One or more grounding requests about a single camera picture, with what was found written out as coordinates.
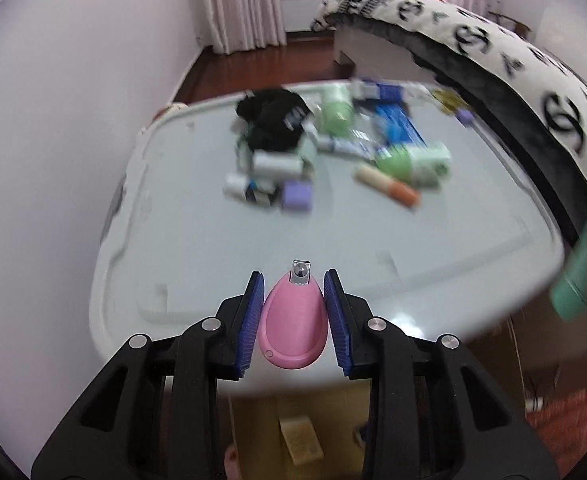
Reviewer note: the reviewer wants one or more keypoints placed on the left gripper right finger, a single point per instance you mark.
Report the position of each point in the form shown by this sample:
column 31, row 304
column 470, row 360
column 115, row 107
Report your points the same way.
column 434, row 411

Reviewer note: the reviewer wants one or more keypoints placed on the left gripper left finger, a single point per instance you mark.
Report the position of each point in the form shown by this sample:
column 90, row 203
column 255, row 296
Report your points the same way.
column 152, row 410

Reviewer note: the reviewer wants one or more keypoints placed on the pink nail clipper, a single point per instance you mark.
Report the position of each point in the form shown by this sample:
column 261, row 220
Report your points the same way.
column 293, row 327

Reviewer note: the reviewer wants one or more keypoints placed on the beige orange lip gloss tube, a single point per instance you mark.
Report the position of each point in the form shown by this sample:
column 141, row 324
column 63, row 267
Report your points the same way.
column 393, row 188

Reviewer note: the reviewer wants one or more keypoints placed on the small white blue-banded bottle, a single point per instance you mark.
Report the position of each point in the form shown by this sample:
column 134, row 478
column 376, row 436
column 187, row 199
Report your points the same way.
column 262, row 193

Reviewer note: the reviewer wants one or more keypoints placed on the green-capped cream jar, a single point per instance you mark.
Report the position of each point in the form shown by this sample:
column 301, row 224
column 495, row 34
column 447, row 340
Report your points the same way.
column 421, row 166

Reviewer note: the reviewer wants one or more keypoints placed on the cardboard trash box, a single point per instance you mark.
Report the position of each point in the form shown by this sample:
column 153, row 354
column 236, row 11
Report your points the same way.
column 258, row 450

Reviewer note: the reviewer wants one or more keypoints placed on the white paper label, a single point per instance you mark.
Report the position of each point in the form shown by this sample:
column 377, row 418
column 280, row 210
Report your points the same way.
column 301, row 440

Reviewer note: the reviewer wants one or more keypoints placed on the white plastic storage box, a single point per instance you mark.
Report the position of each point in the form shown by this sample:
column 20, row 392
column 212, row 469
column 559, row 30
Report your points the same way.
column 474, row 250

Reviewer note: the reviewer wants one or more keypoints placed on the teal packet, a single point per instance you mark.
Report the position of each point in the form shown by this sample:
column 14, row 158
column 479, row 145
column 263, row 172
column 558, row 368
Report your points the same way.
column 581, row 264

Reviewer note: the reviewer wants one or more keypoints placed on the white green bottle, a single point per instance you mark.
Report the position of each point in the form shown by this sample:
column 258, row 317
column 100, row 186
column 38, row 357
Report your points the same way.
column 278, row 166

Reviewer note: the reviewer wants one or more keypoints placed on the blue plastic wrapper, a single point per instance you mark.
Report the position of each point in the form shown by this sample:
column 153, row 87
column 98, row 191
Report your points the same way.
column 395, row 126

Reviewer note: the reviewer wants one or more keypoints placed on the white squeeze tube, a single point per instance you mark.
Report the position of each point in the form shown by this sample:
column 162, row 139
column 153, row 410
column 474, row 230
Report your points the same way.
column 346, row 147

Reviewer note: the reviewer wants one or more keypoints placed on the small purple cube at edge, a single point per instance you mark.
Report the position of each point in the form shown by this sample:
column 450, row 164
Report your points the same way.
column 465, row 117

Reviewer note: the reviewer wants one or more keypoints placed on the black white logo blanket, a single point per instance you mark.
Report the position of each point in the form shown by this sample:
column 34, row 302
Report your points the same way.
column 535, row 103

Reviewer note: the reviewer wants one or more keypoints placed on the gold crumpled wrapper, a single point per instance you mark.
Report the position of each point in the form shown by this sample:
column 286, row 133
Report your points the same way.
column 450, row 101

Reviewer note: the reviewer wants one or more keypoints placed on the black cloth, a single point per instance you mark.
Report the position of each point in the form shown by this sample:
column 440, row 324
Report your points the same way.
column 274, row 119

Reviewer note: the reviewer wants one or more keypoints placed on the green-capped bottle at back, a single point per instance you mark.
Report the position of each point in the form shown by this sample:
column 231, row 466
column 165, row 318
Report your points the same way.
column 336, row 111

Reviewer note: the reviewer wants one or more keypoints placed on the blue white box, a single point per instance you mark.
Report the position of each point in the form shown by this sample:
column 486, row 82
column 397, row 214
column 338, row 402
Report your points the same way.
column 370, row 90

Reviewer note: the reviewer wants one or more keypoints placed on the white pink curtain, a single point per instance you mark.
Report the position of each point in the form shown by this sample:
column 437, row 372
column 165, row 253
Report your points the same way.
column 245, row 25

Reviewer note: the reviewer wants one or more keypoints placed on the white bed frame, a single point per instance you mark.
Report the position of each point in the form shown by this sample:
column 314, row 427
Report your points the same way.
column 372, row 57

